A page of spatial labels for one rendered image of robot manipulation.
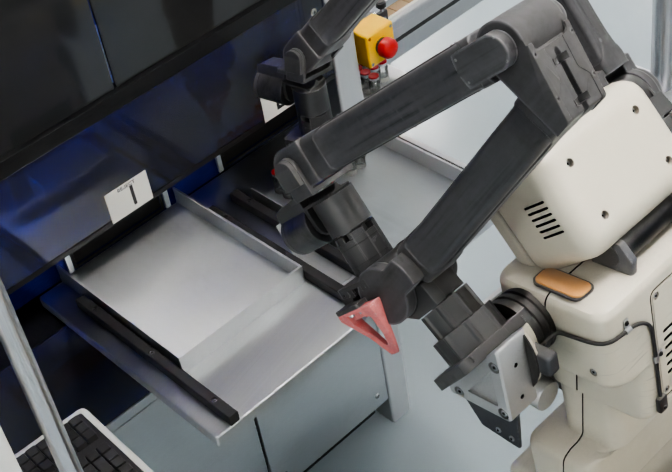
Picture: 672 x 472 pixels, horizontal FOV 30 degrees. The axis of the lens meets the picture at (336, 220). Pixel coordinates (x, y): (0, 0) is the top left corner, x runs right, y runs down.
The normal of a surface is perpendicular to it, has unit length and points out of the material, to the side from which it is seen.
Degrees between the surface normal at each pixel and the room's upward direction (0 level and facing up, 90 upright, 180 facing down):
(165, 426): 90
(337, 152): 76
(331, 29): 72
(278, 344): 0
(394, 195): 0
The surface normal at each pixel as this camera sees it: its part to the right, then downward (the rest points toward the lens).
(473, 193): -0.67, 0.40
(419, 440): -0.14, -0.75
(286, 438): 0.69, 0.40
